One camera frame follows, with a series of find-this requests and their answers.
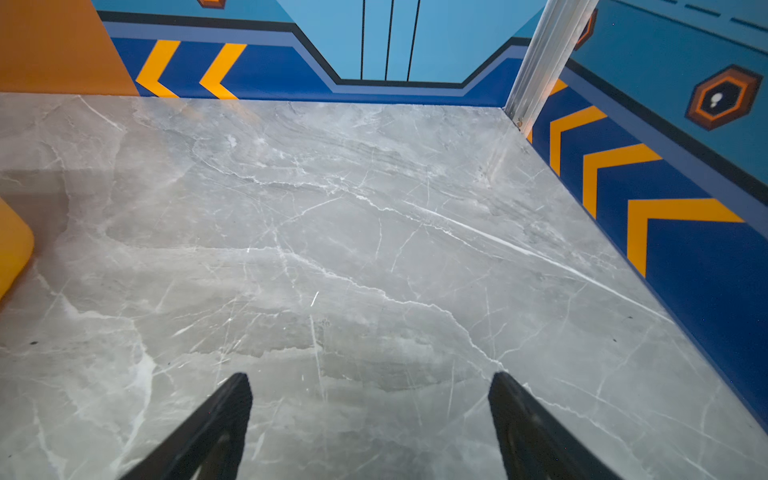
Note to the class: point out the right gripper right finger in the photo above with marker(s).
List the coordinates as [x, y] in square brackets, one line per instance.
[533, 443]

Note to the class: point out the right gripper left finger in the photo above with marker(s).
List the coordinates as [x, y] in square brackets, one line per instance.
[209, 444]

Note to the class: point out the yellow plastic bin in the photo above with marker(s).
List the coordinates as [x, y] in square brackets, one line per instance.
[16, 248]

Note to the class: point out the right aluminium corner post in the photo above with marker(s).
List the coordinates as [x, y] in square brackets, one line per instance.
[552, 44]

